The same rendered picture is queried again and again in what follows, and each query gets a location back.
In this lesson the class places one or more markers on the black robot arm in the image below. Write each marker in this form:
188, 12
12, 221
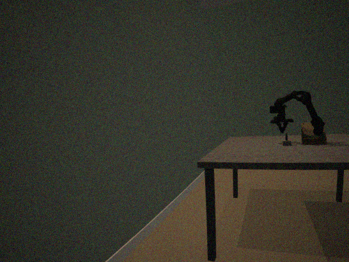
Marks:
305, 98

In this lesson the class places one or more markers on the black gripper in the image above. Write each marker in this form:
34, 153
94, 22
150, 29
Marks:
281, 117

